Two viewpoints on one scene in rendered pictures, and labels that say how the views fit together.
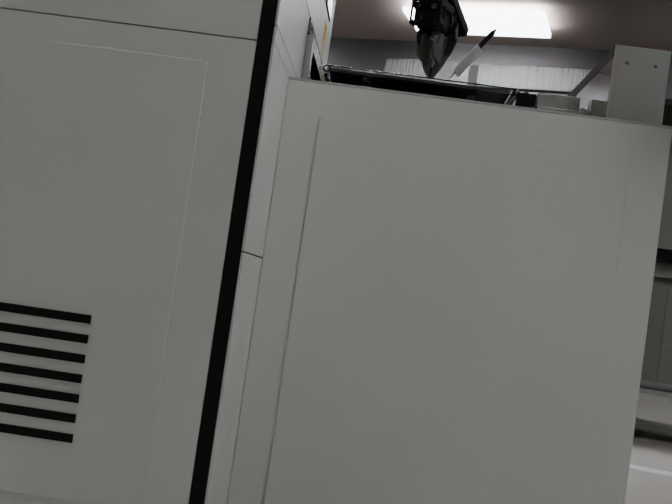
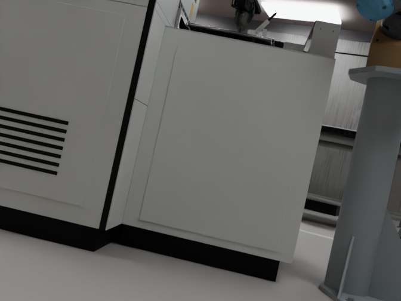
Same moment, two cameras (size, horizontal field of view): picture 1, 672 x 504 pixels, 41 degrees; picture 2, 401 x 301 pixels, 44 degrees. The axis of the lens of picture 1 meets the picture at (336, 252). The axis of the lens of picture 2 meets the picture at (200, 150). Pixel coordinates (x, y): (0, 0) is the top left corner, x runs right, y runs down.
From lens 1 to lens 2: 41 cm
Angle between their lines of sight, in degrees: 3
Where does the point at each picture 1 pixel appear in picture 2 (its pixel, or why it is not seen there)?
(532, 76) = not seen: hidden behind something
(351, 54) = (233, 26)
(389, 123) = (208, 49)
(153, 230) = (97, 86)
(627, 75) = (320, 34)
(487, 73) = (301, 40)
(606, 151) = (305, 68)
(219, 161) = (127, 58)
